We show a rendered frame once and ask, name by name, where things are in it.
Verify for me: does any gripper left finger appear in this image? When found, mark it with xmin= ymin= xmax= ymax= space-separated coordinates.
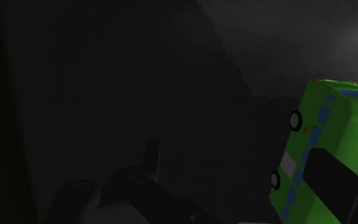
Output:
xmin=43 ymin=137 xmax=220 ymax=224

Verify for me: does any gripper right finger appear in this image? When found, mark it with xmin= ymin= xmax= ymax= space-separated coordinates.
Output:
xmin=302 ymin=147 xmax=358 ymax=224

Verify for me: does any green toy bus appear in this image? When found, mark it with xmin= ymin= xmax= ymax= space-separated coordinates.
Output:
xmin=268 ymin=78 xmax=358 ymax=224

